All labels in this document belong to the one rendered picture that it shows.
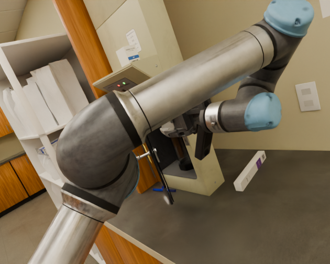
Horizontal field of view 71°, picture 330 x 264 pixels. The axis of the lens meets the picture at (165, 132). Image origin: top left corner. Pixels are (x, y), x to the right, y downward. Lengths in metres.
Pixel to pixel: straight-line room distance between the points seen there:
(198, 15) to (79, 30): 0.54
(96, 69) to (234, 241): 0.86
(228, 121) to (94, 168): 0.30
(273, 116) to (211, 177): 0.52
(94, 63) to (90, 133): 0.80
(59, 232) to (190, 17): 1.08
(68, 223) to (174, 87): 0.29
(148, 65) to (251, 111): 0.41
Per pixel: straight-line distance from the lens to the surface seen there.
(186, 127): 0.61
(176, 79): 0.36
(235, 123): 0.51
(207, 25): 1.21
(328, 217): 0.79
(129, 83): 0.87
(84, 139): 0.34
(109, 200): 0.44
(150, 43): 0.84
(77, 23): 1.15
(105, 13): 1.02
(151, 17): 0.86
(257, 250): 0.72
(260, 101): 0.48
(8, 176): 5.68
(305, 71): 1.05
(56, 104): 1.98
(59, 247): 0.45
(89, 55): 1.12
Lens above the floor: 1.44
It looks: 13 degrees down
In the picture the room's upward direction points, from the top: 21 degrees counter-clockwise
